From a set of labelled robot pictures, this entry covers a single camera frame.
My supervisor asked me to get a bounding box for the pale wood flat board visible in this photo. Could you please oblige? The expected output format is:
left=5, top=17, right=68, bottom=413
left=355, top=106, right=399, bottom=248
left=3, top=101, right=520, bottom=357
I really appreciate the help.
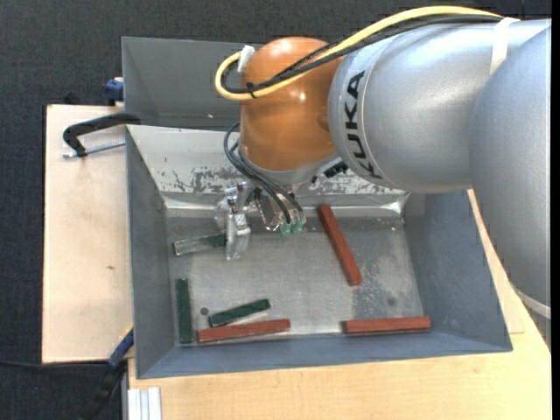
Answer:
left=41, top=104, right=135, bottom=365

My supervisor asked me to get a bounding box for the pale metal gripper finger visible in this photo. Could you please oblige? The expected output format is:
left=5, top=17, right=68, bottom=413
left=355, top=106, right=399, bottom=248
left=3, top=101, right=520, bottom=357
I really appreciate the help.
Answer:
left=235, top=213, right=254, bottom=258
left=223, top=185, right=240, bottom=262

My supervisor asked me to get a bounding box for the red-brown flat block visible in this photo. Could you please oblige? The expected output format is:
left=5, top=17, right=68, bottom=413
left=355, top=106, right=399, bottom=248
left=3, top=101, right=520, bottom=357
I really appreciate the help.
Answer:
left=196, top=318, right=292, bottom=344
left=317, top=204, right=364, bottom=287
left=341, top=315, right=432, bottom=336

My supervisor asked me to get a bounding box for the dark green flat block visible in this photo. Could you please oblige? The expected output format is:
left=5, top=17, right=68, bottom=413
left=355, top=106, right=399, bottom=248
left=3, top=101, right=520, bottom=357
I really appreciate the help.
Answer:
left=207, top=297, right=272, bottom=328
left=172, top=233, right=228, bottom=257
left=174, top=277, right=195, bottom=346

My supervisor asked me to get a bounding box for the grey metal bin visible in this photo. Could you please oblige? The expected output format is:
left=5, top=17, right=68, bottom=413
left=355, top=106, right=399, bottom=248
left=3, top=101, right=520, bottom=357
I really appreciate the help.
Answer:
left=121, top=36, right=514, bottom=380

